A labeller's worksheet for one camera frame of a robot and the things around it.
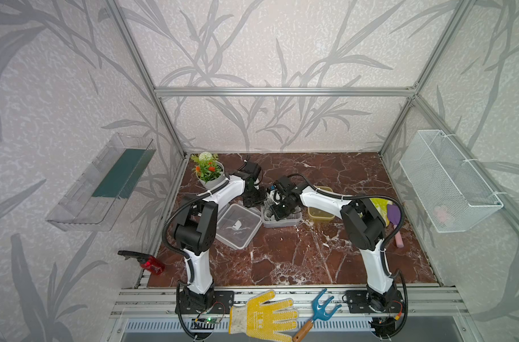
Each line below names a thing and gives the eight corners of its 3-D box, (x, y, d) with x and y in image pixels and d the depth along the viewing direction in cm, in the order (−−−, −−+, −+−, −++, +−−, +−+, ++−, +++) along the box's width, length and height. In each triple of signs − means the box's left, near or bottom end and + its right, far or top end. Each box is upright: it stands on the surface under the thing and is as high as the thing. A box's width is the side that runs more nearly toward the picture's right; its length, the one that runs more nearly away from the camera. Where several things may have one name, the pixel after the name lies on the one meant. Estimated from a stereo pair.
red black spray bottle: (143, 274, 82) (114, 258, 67) (146, 266, 84) (119, 248, 69) (163, 274, 82) (139, 258, 67) (166, 266, 84) (143, 248, 69)
